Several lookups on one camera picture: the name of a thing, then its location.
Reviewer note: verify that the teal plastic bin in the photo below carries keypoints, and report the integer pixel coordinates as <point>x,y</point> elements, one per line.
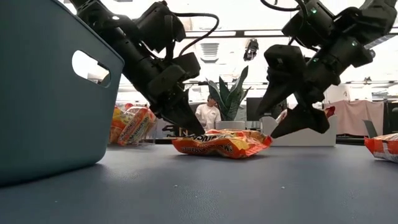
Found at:
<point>46,124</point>

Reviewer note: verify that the small black monitor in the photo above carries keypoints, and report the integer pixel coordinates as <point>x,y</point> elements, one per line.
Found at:
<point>252,109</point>

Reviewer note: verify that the black overhead camera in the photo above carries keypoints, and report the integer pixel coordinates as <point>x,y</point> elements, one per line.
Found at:
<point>251,49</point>

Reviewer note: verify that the person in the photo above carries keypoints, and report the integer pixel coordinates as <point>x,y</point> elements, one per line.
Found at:
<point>207,116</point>

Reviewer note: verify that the snake plant in white pot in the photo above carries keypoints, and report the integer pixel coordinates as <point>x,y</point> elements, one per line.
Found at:
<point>230,99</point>

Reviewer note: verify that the white cylinder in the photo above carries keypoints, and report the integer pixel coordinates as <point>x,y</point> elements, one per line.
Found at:
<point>342,93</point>

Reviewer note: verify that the clear plastic bin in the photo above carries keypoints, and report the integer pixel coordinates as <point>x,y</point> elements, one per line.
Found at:
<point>154,138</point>

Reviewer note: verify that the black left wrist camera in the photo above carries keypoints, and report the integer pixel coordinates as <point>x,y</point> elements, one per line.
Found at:
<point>158,26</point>

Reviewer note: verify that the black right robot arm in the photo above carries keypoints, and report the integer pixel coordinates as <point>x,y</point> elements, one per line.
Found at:
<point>373,18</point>

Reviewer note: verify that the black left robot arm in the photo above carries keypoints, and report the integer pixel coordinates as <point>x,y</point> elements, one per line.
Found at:
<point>105,21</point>

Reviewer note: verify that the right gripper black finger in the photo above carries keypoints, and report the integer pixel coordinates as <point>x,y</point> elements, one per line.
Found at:
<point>306,119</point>
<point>284,68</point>

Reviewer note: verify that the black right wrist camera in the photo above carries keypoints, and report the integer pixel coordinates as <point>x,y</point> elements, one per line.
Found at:
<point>311,25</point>

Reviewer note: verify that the white plastic bin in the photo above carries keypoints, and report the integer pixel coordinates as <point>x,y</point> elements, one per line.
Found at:
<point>311,138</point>

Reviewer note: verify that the blue-grey table mat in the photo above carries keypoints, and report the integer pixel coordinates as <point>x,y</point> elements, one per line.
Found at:
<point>217,193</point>

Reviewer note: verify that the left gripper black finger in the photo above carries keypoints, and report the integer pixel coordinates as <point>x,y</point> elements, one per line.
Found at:
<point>177,112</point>

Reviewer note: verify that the beige draped cloth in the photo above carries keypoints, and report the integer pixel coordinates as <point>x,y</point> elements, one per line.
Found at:
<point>357,115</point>

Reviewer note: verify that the black metal table frame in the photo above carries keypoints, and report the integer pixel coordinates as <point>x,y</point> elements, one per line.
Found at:
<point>351,140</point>

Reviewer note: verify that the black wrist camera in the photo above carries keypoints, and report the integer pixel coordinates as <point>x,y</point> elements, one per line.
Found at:
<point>158,26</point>
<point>311,25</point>

